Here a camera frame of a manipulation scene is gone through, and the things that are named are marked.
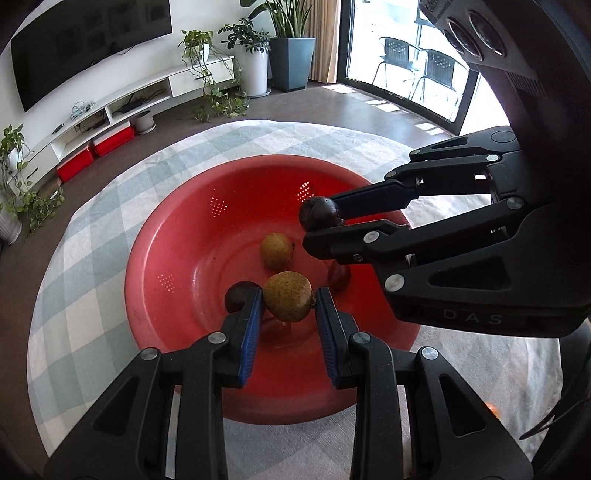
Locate red storage box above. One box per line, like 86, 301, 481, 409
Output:
92, 124, 136, 158
56, 148, 96, 183

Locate red plastic colander bowl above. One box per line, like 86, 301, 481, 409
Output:
124, 155, 422, 424

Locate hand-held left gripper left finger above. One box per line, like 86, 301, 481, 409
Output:
44, 287, 265, 480

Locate broad-leaf plant blue square pot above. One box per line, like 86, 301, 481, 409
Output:
240, 0, 317, 92

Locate oblong red plum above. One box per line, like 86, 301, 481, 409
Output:
327, 261, 352, 291

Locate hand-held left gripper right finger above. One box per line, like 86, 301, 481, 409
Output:
316, 287, 534, 480

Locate plant in ribbed white pot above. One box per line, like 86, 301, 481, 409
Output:
0, 205, 23, 245

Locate bushy plant tall white pot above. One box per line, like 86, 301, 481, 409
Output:
218, 18, 271, 99

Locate black wall television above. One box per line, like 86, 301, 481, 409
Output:
10, 0, 174, 113

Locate black router box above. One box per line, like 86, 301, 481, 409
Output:
119, 95, 167, 114

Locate brown kiwi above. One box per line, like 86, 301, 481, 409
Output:
261, 233, 296, 271
263, 271, 317, 323

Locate beige curtain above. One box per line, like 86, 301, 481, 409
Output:
302, 0, 354, 84

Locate black balcony chair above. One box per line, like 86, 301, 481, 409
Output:
372, 37, 428, 88
409, 48, 469, 109

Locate green checked tablecloth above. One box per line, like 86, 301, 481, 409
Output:
27, 119, 566, 480

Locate white television cabinet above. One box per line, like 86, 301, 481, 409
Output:
28, 53, 235, 171

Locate trailing pothos in white pot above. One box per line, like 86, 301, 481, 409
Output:
0, 124, 65, 234
179, 30, 250, 121

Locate dark purple plum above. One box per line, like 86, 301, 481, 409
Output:
299, 196, 345, 232
225, 281, 264, 319

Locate black sliding door frame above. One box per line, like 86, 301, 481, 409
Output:
337, 0, 481, 137

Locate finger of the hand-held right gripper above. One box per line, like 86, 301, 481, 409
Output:
330, 126, 525, 222
302, 197, 526, 303

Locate black cable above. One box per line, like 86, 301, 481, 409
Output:
519, 332, 583, 440

